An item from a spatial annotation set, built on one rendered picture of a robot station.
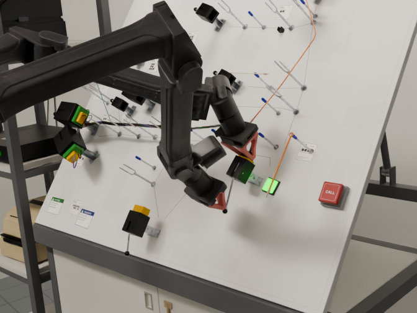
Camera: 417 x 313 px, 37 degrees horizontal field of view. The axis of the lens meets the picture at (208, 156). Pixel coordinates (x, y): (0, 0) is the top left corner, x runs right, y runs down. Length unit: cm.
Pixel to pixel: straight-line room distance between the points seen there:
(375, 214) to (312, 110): 213
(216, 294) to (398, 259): 58
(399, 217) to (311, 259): 217
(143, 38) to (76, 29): 315
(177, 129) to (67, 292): 117
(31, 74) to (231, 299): 85
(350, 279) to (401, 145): 180
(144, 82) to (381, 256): 90
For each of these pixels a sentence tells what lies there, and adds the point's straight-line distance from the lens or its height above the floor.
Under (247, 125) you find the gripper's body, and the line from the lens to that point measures 156.
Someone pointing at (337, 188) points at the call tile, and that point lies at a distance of 149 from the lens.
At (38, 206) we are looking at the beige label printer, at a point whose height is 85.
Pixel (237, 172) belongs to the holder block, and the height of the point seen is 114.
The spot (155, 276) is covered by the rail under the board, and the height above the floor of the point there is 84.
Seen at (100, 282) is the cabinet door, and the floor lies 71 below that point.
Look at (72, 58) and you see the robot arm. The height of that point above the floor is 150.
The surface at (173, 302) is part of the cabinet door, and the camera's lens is 184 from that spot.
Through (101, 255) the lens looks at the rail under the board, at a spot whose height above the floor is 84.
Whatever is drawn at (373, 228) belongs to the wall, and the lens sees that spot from 379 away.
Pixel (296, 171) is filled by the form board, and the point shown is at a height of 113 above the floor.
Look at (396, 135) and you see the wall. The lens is 353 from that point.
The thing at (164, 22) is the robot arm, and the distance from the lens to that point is 102.
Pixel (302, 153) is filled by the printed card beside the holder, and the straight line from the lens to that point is 162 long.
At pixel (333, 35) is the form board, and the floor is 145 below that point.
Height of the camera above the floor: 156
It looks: 14 degrees down
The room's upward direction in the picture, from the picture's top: 4 degrees counter-clockwise
